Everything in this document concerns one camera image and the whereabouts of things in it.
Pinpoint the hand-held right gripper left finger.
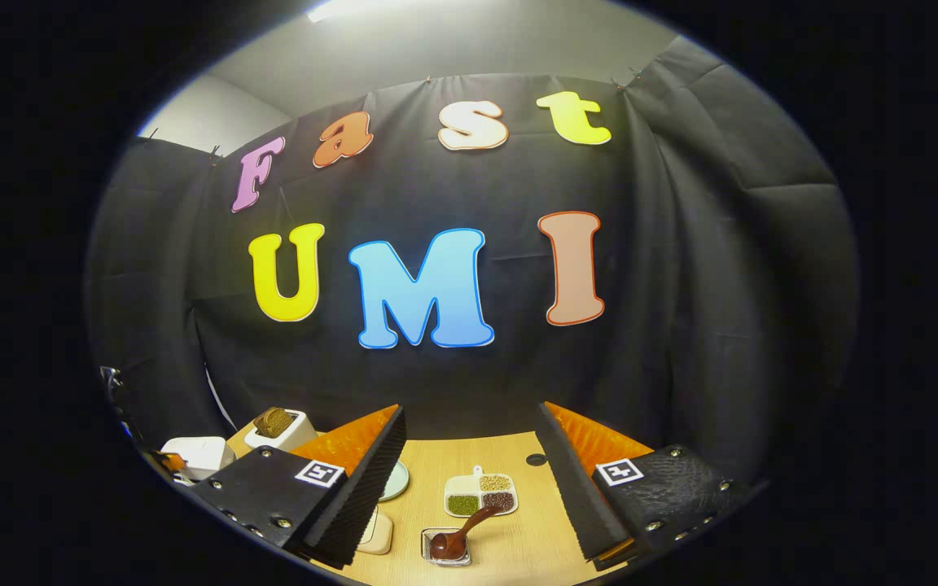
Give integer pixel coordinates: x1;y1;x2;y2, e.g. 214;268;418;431
188;405;407;571

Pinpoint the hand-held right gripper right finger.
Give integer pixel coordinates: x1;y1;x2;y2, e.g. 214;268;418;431
536;400;751;571

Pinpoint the white rice cooker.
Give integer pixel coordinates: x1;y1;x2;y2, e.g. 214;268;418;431
161;436;236;481

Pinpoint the metal chopstick holder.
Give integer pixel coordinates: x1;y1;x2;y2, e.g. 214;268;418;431
421;527;472;567

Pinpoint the brown wooden spoon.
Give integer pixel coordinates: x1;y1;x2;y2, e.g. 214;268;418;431
430;505;502;561

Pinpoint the pale green plate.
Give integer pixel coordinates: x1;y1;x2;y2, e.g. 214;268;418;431
378;461;410;501

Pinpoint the cream rectangular plate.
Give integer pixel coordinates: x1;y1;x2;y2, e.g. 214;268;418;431
355;509;394;556

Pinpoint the white divided grain dish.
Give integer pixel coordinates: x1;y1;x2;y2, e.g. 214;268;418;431
444;466;519;518

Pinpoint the white toaster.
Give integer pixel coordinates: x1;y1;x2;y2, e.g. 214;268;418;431
243;407;319;453

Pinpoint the black backdrop cloth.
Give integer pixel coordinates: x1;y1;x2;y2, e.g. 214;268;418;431
86;37;861;489

